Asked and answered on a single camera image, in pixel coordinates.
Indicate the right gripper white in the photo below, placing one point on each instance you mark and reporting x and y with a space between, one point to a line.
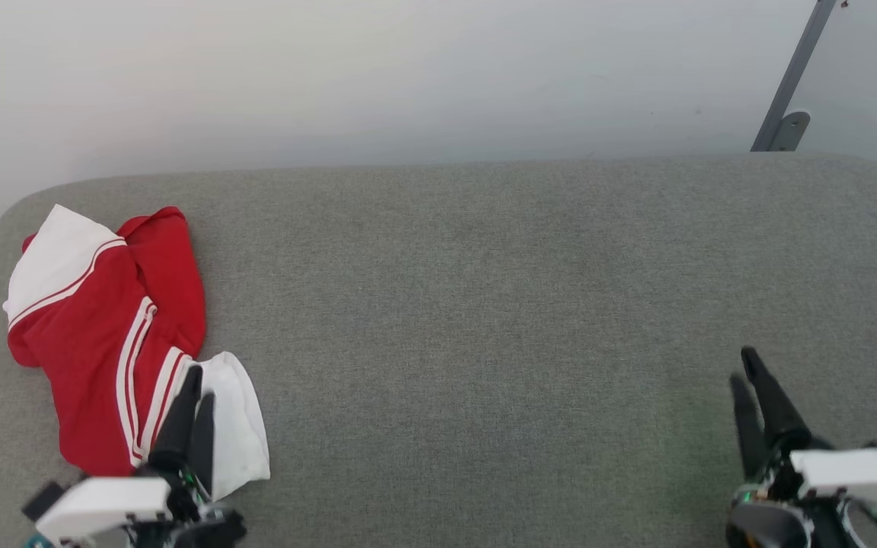
857 476

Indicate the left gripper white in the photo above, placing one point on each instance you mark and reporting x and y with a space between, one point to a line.
103 506

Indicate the red and white garment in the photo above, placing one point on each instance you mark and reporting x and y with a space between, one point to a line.
96 342

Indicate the grey metal frame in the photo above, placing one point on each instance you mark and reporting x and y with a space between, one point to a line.
792 76

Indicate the grey fabric sofa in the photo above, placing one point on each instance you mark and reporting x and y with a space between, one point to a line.
484 342

